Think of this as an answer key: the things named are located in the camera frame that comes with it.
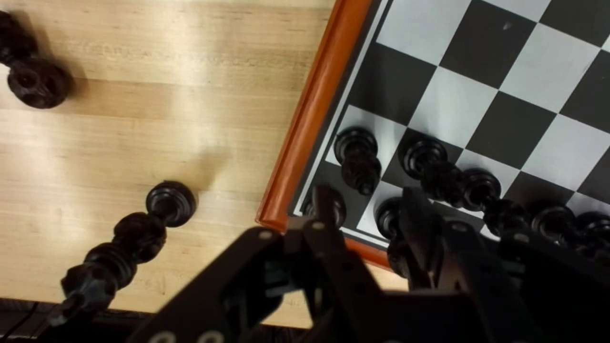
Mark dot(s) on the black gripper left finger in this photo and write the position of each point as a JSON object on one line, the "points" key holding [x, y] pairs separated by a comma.
{"points": [[330, 255]]}

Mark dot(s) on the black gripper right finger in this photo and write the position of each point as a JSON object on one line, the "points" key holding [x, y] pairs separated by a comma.
{"points": [[421, 241]]}

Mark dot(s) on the black chess piece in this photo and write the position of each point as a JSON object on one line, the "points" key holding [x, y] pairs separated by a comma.
{"points": [[38, 83], [356, 156], [553, 224], [389, 217], [492, 198], [343, 207], [431, 167], [135, 236], [593, 228]]}

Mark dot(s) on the chess board with red frame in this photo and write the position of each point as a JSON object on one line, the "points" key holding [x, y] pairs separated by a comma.
{"points": [[482, 97]]}

